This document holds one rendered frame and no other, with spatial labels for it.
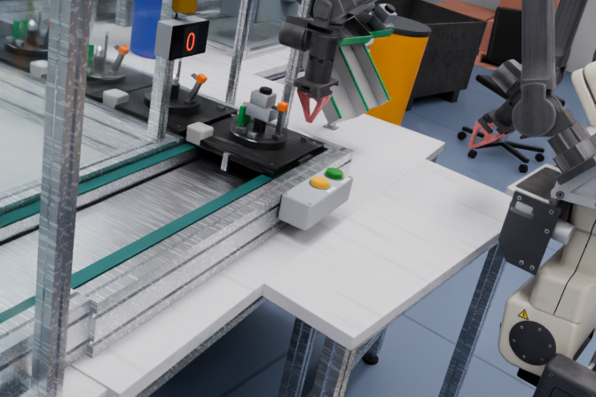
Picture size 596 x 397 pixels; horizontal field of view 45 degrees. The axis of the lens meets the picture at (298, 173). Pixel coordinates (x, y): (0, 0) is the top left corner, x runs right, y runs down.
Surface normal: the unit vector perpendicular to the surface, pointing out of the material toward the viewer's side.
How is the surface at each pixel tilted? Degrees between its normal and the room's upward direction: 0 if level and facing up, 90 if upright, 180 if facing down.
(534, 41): 83
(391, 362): 0
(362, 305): 0
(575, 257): 90
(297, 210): 90
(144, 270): 0
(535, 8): 83
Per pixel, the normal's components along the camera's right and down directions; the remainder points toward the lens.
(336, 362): -0.60, 0.22
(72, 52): 0.86, 0.35
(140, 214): 0.19, -0.90
